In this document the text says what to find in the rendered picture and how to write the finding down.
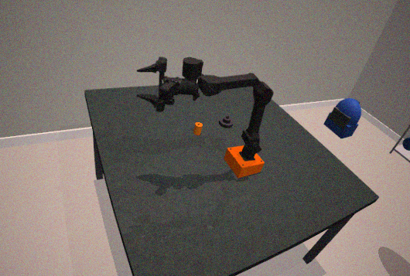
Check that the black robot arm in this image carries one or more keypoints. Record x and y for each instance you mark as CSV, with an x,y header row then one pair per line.
x,y
211,85

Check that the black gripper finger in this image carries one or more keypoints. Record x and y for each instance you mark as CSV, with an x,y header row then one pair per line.
x,y
149,97
151,68

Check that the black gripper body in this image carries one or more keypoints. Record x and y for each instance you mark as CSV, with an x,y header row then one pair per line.
x,y
162,67

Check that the orange knob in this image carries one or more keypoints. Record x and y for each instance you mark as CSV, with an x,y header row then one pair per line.
x,y
198,128

